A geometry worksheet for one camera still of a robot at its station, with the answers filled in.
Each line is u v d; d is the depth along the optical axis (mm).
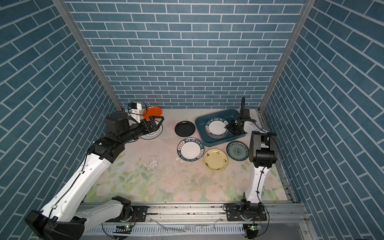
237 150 971
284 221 768
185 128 1100
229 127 920
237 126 897
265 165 581
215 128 1087
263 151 568
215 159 938
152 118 605
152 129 607
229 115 1158
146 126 596
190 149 968
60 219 372
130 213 715
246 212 675
